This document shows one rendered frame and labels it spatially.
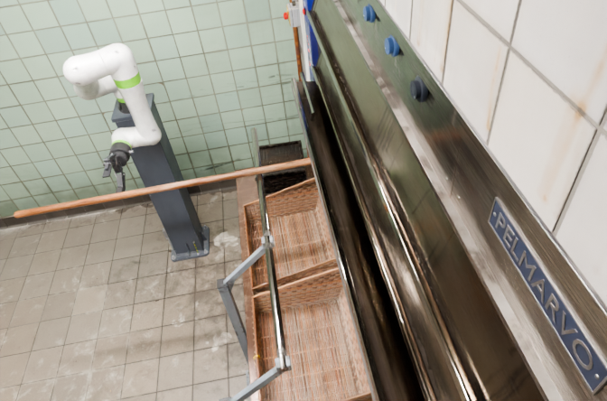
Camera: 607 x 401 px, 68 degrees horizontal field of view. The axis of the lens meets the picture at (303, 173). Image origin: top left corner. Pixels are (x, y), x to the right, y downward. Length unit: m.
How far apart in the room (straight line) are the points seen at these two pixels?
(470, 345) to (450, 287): 0.10
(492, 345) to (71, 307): 2.96
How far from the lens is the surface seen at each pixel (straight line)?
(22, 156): 3.74
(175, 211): 3.01
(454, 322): 0.87
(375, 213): 1.35
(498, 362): 0.79
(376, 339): 1.23
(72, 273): 3.62
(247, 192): 2.78
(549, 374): 0.69
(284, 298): 2.16
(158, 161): 2.73
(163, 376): 2.92
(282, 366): 1.46
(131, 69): 2.12
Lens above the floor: 2.50
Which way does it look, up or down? 43 degrees down
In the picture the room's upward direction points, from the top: 7 degrees counter-clockwise
